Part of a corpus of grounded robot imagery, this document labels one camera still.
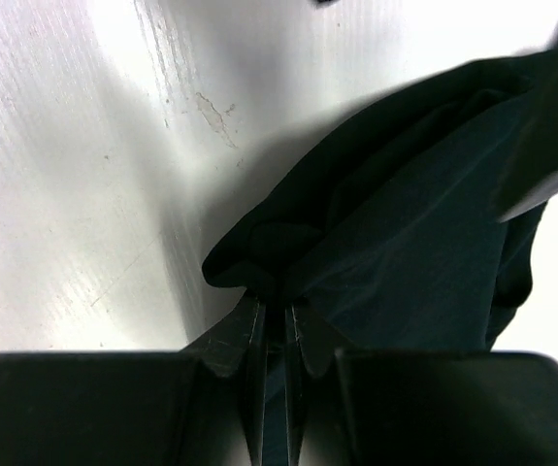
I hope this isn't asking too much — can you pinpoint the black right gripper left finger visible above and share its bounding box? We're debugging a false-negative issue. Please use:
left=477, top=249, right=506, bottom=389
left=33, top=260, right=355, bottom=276
left=0, top=295, right=266, bottom=465

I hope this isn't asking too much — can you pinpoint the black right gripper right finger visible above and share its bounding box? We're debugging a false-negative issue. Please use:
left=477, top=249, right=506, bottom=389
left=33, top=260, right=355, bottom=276
left=284, top=304, right=558, bottom=465

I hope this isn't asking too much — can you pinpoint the black t-shirt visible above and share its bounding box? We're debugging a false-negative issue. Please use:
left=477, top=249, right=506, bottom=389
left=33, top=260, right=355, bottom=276
left=201, top=43, right=549, bottom=466

